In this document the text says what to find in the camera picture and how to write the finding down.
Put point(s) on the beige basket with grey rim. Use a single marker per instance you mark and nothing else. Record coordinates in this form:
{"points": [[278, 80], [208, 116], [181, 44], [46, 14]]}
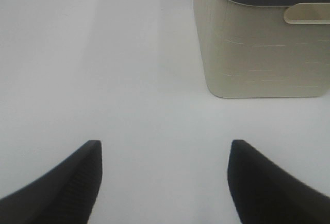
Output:
{"points": [[264, 48]]}

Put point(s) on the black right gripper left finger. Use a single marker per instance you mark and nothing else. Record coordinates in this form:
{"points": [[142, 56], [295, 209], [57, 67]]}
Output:
{"points": [[65, 194]]}

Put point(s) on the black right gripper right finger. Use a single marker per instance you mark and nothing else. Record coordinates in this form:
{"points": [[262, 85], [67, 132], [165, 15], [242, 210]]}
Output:
{"points": [[263, 192]]}

